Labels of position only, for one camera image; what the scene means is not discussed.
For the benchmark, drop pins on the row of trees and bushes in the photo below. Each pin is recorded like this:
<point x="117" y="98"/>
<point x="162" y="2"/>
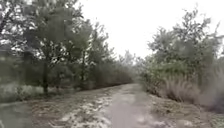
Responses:
<point x="186" y="66"/>
<point x="56" y="56"/>

